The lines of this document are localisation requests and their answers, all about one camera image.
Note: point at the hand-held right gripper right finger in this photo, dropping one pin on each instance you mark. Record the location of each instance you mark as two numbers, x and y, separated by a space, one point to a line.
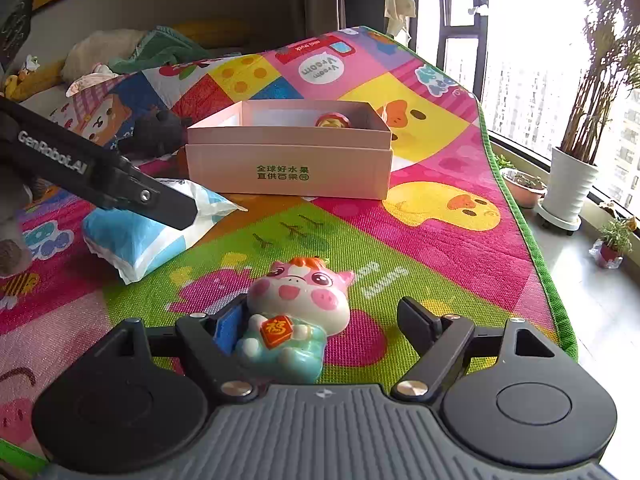
417 325

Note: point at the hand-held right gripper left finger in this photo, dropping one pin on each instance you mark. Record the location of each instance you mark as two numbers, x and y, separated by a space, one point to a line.
227 327

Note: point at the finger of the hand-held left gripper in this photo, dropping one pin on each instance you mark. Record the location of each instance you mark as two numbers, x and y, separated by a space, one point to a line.
160 202

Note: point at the blue tissue packet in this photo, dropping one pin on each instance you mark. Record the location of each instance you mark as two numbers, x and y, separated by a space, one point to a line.
130 240

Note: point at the pink pig figurine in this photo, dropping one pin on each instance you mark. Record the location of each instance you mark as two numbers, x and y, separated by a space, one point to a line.
295 310

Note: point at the black plush toy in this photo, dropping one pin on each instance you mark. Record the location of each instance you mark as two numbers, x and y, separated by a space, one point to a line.
155 132

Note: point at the pink cardboard box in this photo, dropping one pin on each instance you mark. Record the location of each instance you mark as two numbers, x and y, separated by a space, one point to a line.
290 170

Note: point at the red gold round toy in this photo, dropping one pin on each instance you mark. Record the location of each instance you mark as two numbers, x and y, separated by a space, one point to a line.
331 121

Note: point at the person's left hand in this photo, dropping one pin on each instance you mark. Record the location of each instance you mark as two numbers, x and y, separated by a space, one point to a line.
10 255

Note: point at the long yellow plush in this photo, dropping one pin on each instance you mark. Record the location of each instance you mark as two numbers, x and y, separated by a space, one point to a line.
37 80

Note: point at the colourful cartoon play mat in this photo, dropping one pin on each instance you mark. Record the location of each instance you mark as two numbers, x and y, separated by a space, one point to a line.
450 260

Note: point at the pink and white cloth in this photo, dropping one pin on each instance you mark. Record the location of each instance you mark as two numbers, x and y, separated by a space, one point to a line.
92 80

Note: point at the small white plush toy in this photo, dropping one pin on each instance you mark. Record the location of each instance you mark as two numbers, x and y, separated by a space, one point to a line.
30 65

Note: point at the beige pillow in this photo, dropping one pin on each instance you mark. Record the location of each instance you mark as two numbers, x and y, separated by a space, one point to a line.
100 52

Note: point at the green towel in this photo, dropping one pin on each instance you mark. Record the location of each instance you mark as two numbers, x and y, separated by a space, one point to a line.
160 50

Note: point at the small pink plant pot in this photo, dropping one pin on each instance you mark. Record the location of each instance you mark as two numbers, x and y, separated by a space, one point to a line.
525 192

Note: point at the yellow cushion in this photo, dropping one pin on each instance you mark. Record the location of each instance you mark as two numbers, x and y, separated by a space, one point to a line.
210 32

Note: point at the small red plant pot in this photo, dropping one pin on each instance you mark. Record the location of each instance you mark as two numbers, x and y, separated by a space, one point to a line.
611 252

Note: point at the white plant pot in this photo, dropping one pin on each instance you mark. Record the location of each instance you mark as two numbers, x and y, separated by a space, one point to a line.
570 185

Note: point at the tall potted plant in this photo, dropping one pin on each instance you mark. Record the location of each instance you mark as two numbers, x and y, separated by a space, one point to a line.
595 110

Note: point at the hanging beige cloth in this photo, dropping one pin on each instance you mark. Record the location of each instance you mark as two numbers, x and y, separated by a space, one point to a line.
400 7

